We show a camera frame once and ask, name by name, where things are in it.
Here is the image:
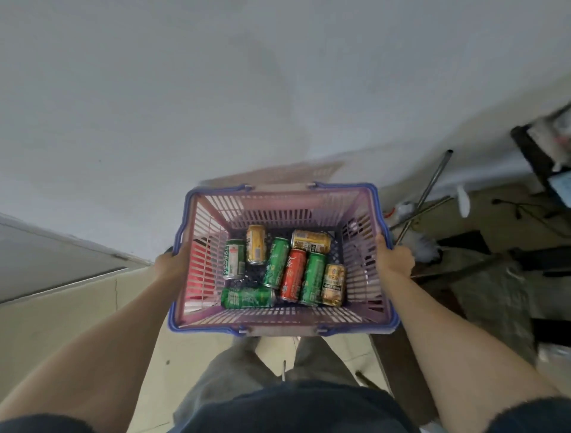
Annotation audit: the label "person's right hand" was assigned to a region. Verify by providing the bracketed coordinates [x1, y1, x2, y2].
[375, 234, 416, 278]

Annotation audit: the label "person's left hand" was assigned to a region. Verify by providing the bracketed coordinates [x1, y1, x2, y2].
[154, 243, 193, 291]

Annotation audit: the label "pink plastic basket blue handles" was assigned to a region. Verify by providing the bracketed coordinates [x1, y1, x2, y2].
[168, 181, 401, 337]

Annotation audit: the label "person's right forearm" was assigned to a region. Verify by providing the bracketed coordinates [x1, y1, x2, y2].
[386, 270, 560, 433]

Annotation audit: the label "person's left forearm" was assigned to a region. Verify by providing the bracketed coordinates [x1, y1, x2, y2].
[0, 276, 180, 422]

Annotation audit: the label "white rag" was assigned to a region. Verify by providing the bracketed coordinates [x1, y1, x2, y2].
[405, 233, 443, 263]

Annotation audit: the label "green and white drink can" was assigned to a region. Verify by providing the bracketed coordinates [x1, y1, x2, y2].
[223, 239, 246, 280]

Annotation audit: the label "metal pole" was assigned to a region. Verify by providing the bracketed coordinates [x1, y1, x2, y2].
[389, 195, 454, 231]
[395, 149, 454, 246]

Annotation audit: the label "gold drink can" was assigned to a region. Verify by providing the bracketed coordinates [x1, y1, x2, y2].
[291, 229, 333, 254]
[321, 263, 347, 308]
[246, 224, 267, 266]

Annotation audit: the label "white plastic bottle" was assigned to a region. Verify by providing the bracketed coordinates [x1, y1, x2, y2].
[456, 185, 472, 219]

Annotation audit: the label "red drink can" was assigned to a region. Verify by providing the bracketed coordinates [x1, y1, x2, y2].
[280, 248, 308, 303]

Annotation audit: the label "grey trousers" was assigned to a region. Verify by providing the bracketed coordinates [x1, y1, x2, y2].
[173, 336, 394, 424]

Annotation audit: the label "grey door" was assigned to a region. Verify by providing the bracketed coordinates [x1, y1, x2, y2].
[0, 213, 152, 305]

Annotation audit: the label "black chair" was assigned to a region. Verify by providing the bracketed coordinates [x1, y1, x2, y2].
[510, 103, 571, 210]

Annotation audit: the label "dark blue shirt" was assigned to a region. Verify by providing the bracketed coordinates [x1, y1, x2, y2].
[0, 380, 571, 433]

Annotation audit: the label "black cable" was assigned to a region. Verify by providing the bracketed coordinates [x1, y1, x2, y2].
[491, 198, 571, 238]

